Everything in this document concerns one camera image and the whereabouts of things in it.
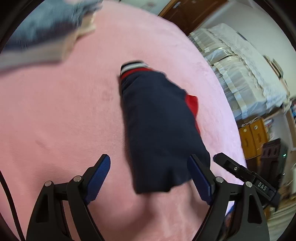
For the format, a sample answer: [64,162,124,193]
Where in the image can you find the folded blue denim jeans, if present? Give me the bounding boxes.
[3,1,102,51]

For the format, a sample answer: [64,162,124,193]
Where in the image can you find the black cable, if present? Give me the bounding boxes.
[0,170,25,241]

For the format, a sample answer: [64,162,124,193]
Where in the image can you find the folded cream garment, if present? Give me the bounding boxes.
[1,13,95,72]

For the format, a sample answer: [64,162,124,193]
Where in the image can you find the white lace covered furniture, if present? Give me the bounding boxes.
[189,23,292,121]

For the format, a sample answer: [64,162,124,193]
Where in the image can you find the red and navy varsity jacket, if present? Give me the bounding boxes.
[120,61,210,194]

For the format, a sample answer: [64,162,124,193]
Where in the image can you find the black tracker device right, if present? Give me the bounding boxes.
[259,138,288,190]

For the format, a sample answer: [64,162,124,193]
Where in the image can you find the pink bed blanket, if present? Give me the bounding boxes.
[1,1,245,240]

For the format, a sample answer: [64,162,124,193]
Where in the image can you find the brown wooden door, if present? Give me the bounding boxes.
[159,0,228,36]

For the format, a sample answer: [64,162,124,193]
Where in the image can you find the yellow wooden cabinet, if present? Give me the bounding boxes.
[239,117,268,160]

